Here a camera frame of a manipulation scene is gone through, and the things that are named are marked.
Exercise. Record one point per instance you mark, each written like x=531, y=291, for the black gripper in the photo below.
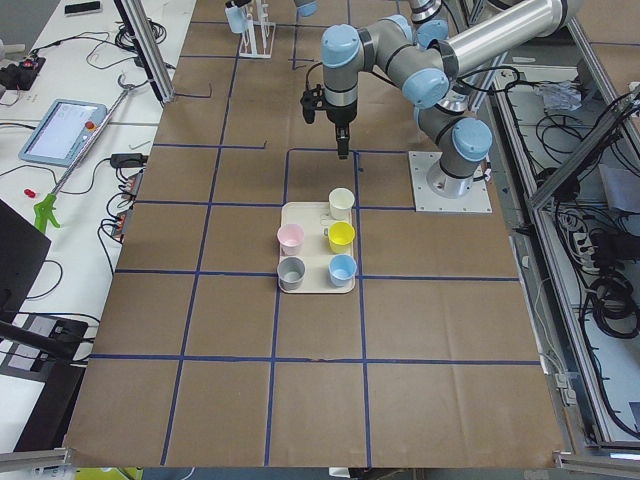
x=340, y=116

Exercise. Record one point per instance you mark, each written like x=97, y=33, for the white ikea cup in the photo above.
x=341, y=201

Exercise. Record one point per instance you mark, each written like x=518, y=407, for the light blue ikea cup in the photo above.
x=235, y=17

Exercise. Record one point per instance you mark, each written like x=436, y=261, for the yellow ikea cup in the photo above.
x=341, y=236

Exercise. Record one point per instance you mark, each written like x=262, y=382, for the pink ikea cup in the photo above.
x=291, y=238

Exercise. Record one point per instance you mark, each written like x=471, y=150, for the sky blue ikea cup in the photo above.
x=342, y=269

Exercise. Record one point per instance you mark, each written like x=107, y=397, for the grey ikea cup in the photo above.
x=291, y=272

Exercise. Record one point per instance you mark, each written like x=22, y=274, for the cream plastic tray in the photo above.
x=315, y=220

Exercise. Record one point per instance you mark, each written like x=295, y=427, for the black power adapter brick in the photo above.
x=127, y=160

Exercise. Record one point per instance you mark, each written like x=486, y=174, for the blue teach pendant tablet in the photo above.
x=62, y=132

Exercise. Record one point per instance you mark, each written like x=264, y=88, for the black smartphone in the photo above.
x=82, y=8

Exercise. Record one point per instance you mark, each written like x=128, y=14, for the silver reach grabber tool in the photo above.
x=44, y=210

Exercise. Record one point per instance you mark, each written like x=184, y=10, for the black computer monitor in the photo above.
x=23, y=250

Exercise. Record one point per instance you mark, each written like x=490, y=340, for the white wire cup rack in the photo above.
x=258, y=36

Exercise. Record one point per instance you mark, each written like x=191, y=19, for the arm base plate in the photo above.
x=436, y=192

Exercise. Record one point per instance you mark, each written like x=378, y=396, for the aluminium frame post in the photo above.
x=137, y=25

